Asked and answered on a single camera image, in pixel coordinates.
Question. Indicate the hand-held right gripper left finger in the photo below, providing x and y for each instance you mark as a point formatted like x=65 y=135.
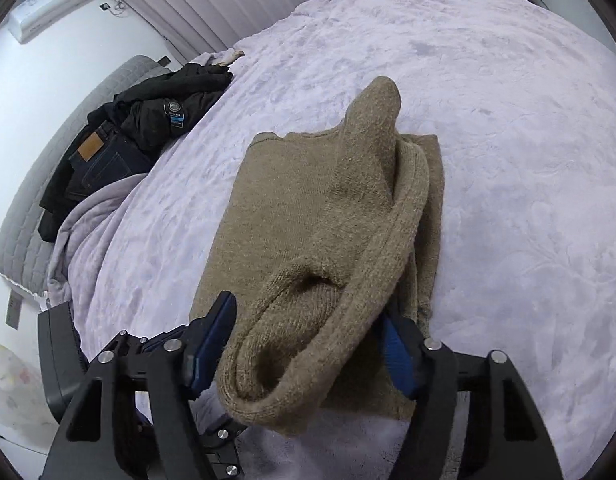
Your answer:
x=215 y=345

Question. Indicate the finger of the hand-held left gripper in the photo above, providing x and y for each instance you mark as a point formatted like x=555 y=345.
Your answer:
x=147 y=345
x=225 y=435

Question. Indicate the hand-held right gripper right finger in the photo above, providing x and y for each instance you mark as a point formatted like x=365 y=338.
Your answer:
x=400 y=360

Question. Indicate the brown knit sweater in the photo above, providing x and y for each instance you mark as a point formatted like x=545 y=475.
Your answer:
x=298 y=200

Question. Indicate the white plastic bag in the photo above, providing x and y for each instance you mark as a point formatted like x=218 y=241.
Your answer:
x=12 y=390

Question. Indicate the grey quilted headboard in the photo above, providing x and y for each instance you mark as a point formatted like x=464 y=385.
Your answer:
x=27 y=210

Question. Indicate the dark blue jeans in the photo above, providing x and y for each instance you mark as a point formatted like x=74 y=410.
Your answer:
x=107 y=160

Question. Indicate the lavender fleece blanket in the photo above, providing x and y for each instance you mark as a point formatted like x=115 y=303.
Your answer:
x=513 y=160

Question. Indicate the black jacket with patch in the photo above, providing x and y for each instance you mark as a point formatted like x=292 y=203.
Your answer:
x=152 y=110

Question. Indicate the small white cloth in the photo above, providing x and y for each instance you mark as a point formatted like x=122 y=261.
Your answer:
x=225 y=57

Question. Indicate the white pleated curtain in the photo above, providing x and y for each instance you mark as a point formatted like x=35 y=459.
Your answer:
x=237 y=0

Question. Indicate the white air conditioner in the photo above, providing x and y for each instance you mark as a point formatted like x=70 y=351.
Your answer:
x=52 y=5

